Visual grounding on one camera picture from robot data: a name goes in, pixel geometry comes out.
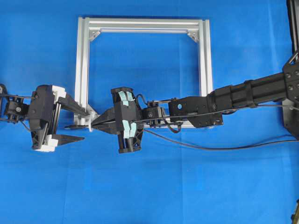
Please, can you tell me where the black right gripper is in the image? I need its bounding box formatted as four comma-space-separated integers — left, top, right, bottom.
92, 87, 144, 154

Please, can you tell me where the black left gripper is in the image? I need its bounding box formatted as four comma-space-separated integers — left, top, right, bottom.
29, 85, 89, 152

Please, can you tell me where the black wire with plug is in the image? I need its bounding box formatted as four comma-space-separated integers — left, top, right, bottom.
64, 104, 299, 150

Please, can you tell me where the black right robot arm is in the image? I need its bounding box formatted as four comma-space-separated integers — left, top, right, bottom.
91, 52, 299, 153

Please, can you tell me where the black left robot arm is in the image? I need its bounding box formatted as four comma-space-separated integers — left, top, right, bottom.
0, 84, 89, 152

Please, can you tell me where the blue table mat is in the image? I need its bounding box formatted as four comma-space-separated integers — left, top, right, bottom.
0, 0, 299, 224

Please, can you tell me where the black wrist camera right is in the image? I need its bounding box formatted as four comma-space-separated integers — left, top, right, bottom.
114, 100, 141, 139

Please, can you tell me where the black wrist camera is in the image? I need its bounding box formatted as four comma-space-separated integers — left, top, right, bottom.
114, 100, 141, 139
28, 85, 55, 131

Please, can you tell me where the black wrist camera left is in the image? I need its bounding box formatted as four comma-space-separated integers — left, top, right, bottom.
28, 85, 55, 131

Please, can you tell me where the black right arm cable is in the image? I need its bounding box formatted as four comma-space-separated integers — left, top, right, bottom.
135, 94, 183, 134

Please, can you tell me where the silver aluminium extrusion frame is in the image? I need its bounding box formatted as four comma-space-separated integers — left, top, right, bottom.
74, 17, 213, 127

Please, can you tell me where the black base plate corner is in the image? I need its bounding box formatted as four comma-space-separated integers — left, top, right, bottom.
283, 0, 299, 139

